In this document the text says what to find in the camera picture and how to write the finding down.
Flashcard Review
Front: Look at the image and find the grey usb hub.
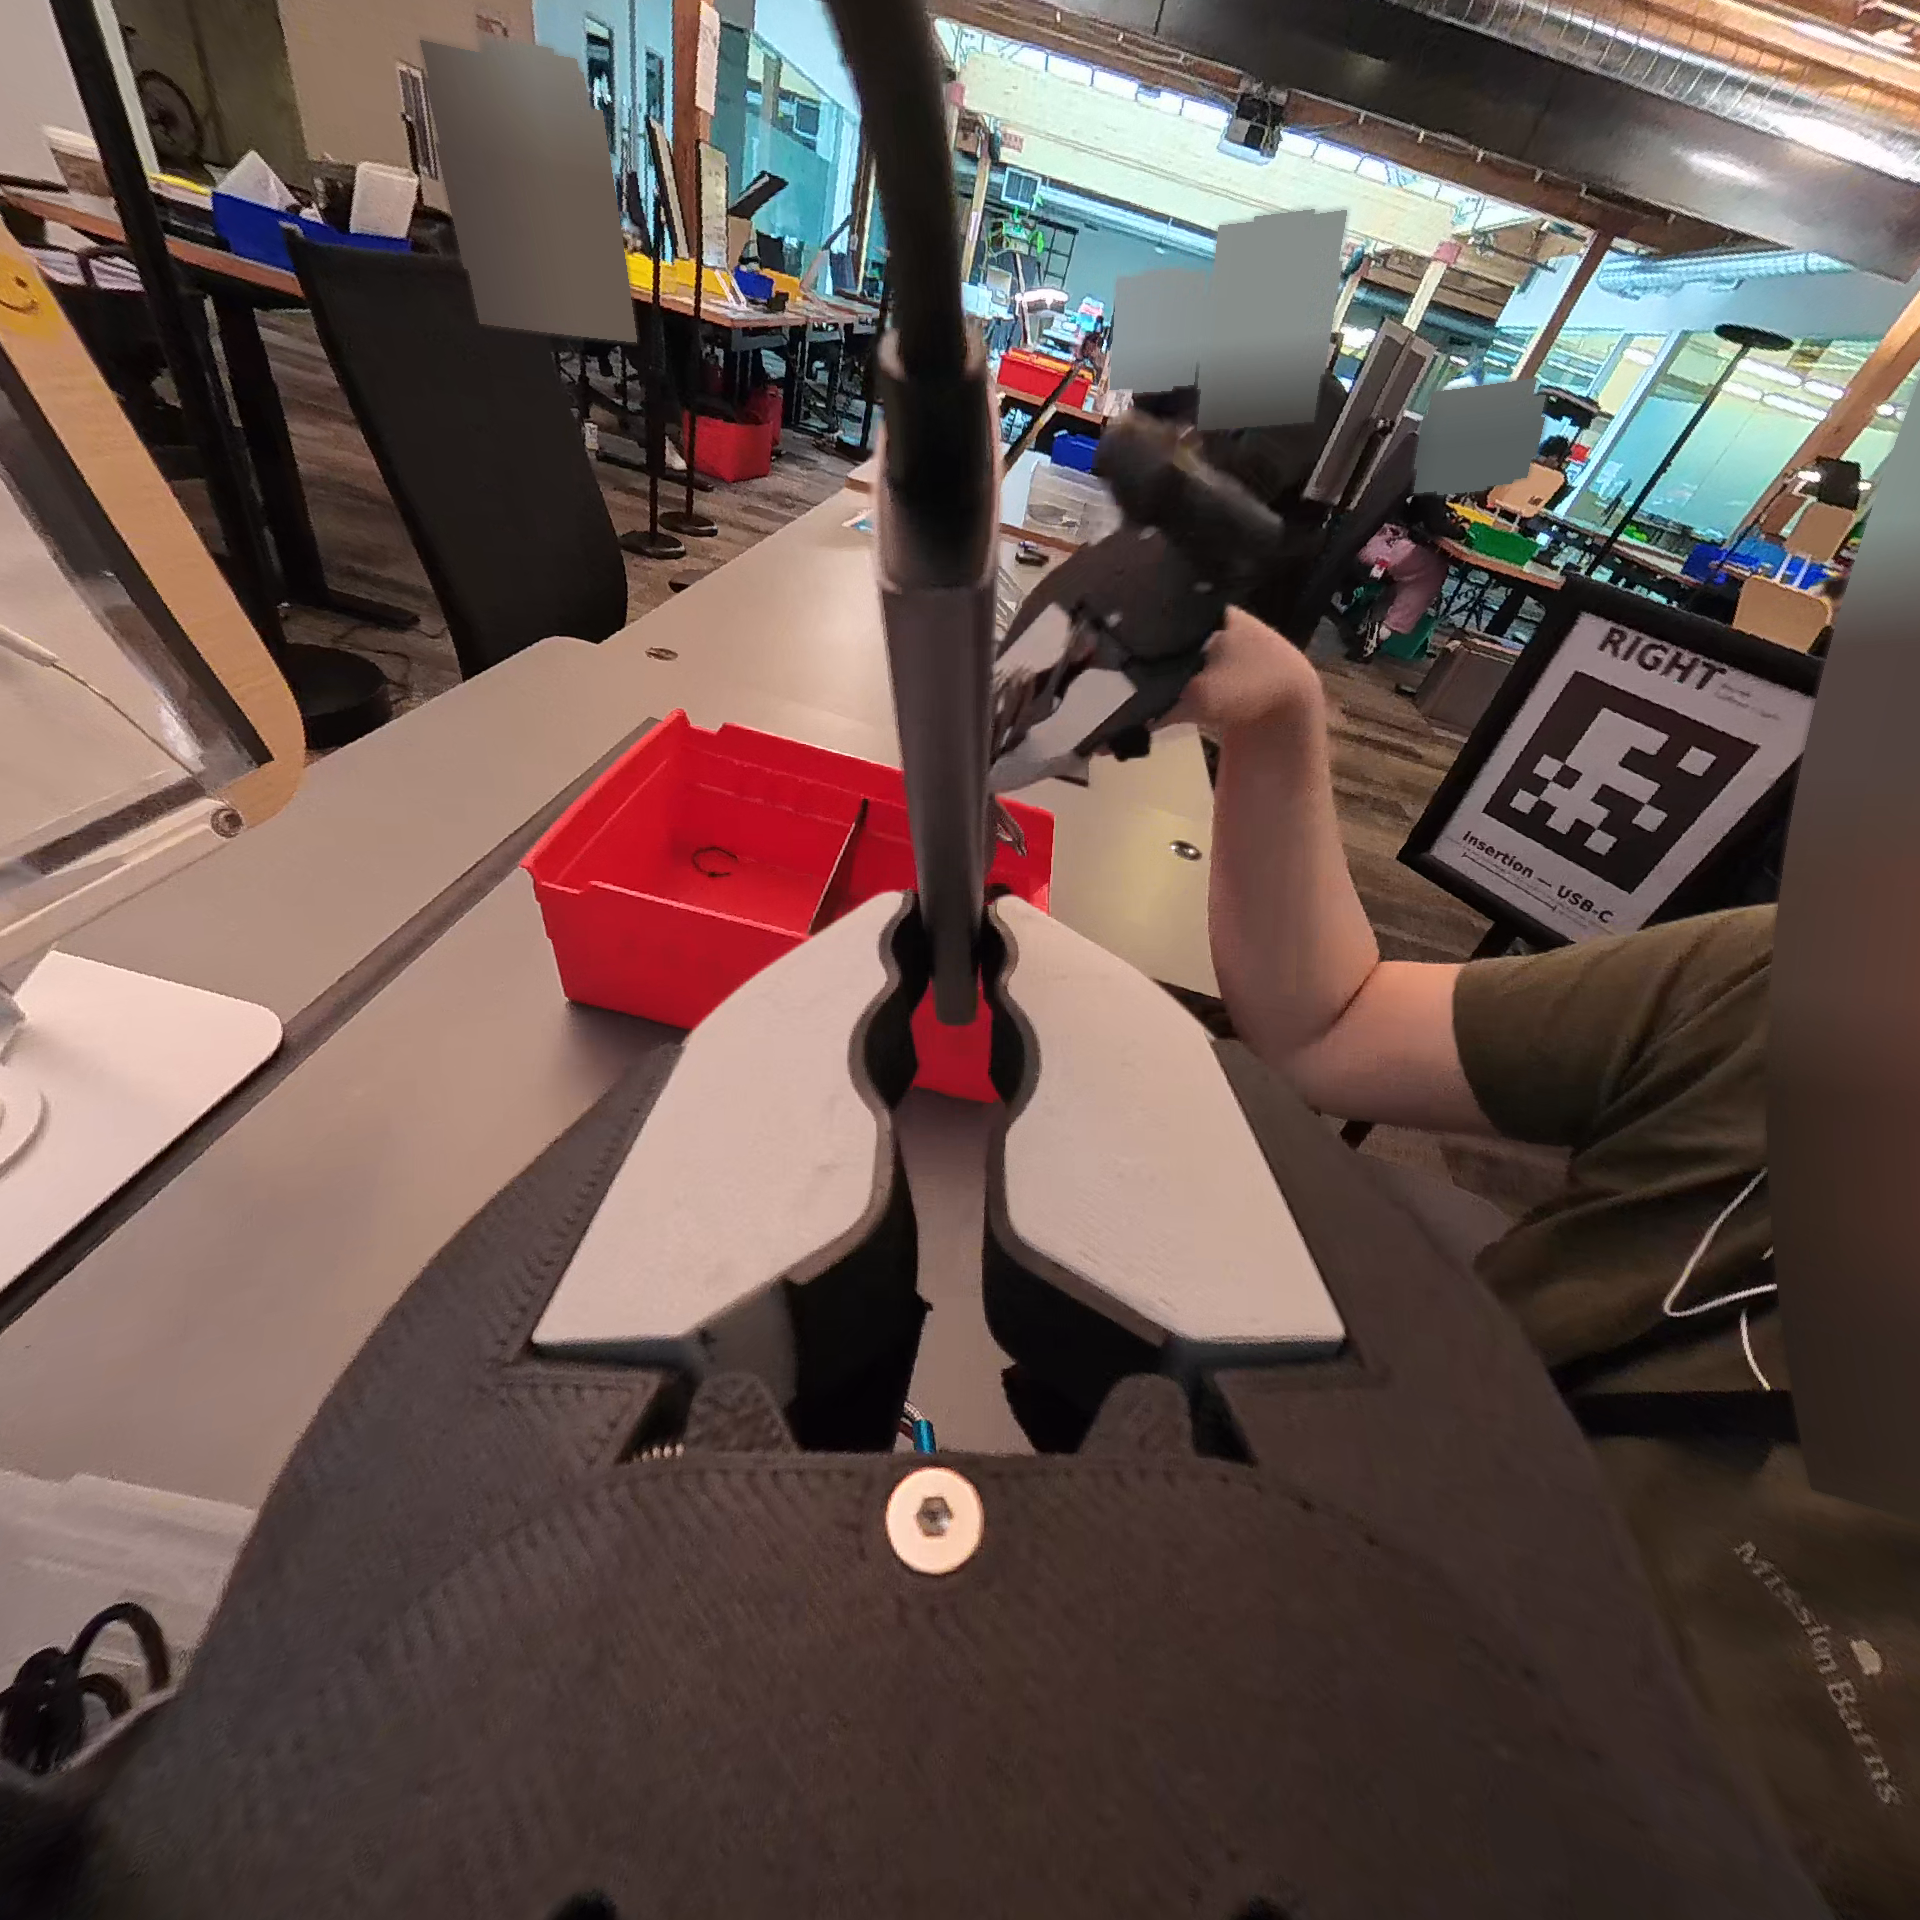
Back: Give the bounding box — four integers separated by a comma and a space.
824, 0, 1008, 1023

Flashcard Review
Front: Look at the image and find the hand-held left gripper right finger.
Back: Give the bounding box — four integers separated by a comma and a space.
982, 897, 1346, 1397

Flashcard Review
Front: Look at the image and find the red plastic bin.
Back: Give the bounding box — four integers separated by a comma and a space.
682, 386, 785, 485
521, 708, 1056, 1105

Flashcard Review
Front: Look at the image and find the black floor lamp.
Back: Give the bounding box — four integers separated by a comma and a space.
1590, 322, 1795, 579

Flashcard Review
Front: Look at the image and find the black cabinet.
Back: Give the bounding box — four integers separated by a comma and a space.
286, 230, 633, 681

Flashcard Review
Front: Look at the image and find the blue plastic bin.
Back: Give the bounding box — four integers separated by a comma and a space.
210, 188, 414, 275

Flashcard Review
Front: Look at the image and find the framed marker sign on stand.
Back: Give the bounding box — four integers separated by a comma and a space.
1400, 573, 1825, 954

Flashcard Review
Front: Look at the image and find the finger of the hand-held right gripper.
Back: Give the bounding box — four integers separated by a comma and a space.
989, 671, 1152, 788
989, 582, 1107, 711

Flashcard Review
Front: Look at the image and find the pale horizontal duct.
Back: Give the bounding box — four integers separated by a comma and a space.
1598, 246, 1864, 299

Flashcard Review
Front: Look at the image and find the flexible silver duct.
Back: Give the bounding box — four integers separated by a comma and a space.
1352, 0, 1920, 173

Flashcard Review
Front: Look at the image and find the grey monitor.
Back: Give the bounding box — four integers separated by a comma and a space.
1306, 317, 1433, 505

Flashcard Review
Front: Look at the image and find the black floor pole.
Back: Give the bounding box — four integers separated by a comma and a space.
53, 0, 396, 753

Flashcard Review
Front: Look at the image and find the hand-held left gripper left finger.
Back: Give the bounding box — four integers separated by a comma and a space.
532, 891, 924, 1403

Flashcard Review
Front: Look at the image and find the person's right hand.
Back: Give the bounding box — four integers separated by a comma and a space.
1177, 607, 1325, 741

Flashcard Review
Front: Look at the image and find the grey waste bin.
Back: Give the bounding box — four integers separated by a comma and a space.
1414, 634, 1521, 733

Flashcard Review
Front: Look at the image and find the white earphone cable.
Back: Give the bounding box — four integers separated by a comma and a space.
1662, 1171, 1779, 1389

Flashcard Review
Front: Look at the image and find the person's right forearm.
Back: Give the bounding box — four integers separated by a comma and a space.
1206, 721, 1465, 1143

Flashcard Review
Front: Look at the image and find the wooden work desk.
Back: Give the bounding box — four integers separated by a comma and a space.
0, 181, 422, 634

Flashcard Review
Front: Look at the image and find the instruction board stand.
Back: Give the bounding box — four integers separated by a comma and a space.
0, 223, 308, 1297

